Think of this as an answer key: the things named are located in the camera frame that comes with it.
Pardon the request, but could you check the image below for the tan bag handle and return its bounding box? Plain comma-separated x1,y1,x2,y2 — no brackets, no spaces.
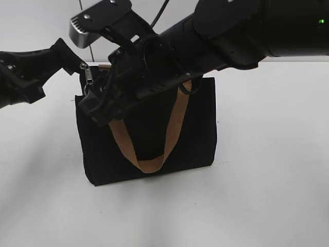
108,86,190,174
98,64,111,72

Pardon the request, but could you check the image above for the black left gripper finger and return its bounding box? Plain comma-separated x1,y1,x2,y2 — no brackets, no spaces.
50,38,82,75

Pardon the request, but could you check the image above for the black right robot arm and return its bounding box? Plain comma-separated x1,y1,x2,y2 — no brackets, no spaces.
70,1,328,126

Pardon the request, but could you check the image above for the tan front bag handle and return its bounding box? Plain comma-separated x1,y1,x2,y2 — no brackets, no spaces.
108,86,190,174

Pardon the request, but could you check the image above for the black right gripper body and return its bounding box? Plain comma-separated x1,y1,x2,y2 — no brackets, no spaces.
102,33,190,121

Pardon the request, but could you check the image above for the black right camera cable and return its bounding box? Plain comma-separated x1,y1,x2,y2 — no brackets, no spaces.
143,0,170,67

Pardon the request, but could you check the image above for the silver zipper pull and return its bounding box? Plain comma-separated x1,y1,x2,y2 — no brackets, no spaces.
80,62,94,96

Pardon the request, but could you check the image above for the black canvas tote bag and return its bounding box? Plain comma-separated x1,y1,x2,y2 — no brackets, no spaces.
75,77,217,186

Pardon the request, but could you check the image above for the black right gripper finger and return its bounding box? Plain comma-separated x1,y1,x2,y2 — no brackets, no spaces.
78,88,113,126

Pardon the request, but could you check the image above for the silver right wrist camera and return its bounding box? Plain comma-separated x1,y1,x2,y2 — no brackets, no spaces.
69,1,132,49

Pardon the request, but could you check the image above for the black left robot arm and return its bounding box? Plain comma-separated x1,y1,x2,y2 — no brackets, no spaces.
1,38,85,108

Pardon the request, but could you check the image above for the tan rear bag handle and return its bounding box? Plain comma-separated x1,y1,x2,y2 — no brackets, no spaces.
98,64,111,72

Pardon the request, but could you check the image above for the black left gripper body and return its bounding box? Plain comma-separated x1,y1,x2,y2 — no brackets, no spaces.
1,50,56,104

